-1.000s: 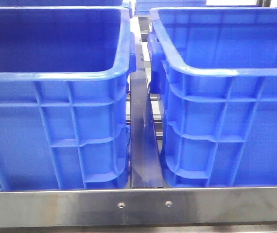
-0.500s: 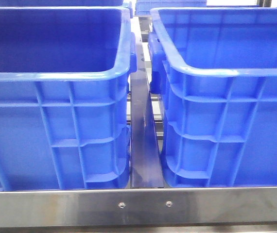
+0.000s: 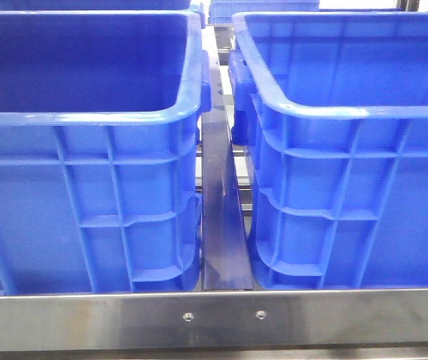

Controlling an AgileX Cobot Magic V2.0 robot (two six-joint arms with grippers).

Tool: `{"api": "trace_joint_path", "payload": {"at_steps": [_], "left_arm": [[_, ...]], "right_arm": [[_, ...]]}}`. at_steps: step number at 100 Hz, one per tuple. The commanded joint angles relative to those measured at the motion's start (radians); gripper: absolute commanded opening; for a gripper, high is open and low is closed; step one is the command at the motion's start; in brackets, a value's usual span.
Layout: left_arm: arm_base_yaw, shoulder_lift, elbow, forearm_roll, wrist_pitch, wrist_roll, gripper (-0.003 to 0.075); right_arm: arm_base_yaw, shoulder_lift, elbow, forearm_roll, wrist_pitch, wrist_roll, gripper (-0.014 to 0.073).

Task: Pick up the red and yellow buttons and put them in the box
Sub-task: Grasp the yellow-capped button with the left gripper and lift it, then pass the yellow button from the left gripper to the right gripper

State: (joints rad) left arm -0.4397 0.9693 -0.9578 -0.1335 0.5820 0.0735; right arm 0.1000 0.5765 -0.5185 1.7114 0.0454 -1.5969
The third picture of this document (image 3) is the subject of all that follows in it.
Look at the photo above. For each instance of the blue bin behind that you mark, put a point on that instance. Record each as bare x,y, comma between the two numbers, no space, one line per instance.
102,5

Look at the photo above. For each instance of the blue crate in background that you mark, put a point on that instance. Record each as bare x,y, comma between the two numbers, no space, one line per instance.
221,12

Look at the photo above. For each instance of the blue empty target bin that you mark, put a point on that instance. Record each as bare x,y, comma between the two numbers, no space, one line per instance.
333,107

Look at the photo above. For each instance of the steel front rail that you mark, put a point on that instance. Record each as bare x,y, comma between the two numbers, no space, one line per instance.
214,319

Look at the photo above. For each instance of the blue bin with buttons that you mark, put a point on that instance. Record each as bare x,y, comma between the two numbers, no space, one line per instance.
98,135

